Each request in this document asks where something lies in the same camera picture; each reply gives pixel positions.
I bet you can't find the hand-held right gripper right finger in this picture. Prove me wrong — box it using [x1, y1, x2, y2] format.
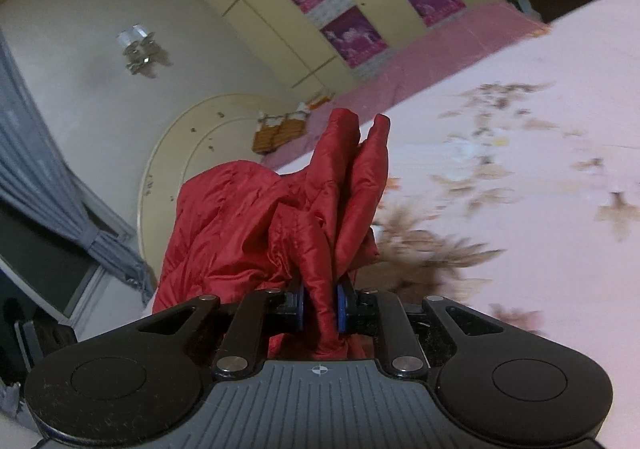
[334, 284, 506, 378]

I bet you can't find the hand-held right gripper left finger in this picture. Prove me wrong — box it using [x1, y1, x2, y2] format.
[137, 286, 306, 380]

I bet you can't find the red down jacket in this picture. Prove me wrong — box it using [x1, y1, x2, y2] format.
[152, 108, 391, 363]

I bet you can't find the orange cloth bundle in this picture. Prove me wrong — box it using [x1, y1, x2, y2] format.
[252, 113, 307, 156]

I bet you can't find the cream bed headboard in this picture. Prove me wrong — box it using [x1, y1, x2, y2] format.
[137, 94, 302, 271]

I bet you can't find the window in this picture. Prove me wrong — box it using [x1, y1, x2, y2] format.
[0, 203, 110, 331]

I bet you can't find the pink bed sheet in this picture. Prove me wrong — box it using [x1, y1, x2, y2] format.
[260, 1, 552, 171]

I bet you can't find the grey curtain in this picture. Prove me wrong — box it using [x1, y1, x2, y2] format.
[0, 28, 157, 301]

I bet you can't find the wall lamp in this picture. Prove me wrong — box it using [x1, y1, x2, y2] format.
[116, 22, 172, 78]

